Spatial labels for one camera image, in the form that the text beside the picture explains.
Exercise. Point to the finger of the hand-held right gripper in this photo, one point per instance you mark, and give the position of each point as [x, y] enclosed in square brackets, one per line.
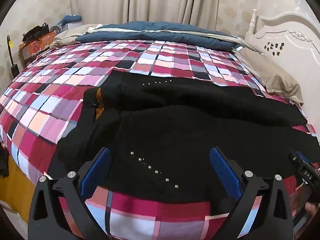
[306, 172]

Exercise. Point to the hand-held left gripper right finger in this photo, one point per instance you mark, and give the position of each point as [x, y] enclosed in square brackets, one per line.
[226, 172]

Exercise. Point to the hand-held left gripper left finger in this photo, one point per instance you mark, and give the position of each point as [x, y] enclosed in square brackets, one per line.
[96, 172]

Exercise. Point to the black pants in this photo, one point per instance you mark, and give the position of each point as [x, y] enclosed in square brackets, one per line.
[175, 120]

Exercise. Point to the person's right hand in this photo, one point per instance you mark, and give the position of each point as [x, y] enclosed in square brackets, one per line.
[311, 208]

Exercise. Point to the checkered pink red blanket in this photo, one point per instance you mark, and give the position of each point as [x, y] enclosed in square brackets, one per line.
[50, 100]

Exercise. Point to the dark cloth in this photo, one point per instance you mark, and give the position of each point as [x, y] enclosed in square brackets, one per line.
[3, 162]

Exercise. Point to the beige pillow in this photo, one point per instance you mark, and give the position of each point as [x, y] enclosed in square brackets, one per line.
[270, 77]

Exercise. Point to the white carved headboard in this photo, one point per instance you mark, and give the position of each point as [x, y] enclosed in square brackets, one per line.
[295, 55]

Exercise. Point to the cluster of dark stickers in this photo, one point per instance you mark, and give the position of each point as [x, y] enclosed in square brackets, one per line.
[273, 47]

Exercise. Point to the black handheld radio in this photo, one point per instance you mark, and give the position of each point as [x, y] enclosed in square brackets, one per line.
[13, 67]

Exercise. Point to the orange cardboard box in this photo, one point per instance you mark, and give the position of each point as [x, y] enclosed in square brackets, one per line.
[37, 47]

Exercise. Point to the blue and beige quilt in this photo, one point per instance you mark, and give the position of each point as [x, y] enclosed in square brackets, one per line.
[150, 31]

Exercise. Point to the black bag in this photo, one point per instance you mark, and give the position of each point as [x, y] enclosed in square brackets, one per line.
[35, 32]

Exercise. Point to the blue pillow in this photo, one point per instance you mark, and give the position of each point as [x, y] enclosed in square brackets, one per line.
[71, 21]

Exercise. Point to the beige curtain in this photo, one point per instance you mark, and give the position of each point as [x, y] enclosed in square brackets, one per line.
[140, 0]

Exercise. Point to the yellow wooden bed frame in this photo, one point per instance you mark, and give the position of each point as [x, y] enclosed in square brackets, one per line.
[17, 192]

